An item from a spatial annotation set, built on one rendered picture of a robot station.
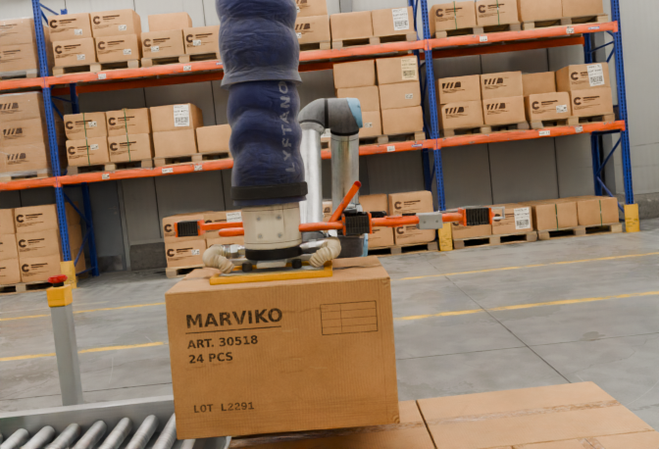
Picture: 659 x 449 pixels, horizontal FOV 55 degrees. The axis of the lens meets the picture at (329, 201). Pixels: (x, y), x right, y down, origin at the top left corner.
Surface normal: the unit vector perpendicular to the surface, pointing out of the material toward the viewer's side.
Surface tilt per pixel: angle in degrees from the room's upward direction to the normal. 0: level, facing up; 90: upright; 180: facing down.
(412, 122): 93
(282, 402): 90
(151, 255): 89
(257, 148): 74
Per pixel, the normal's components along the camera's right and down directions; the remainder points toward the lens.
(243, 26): -0.31, -0.21
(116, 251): 0.01, 0.05
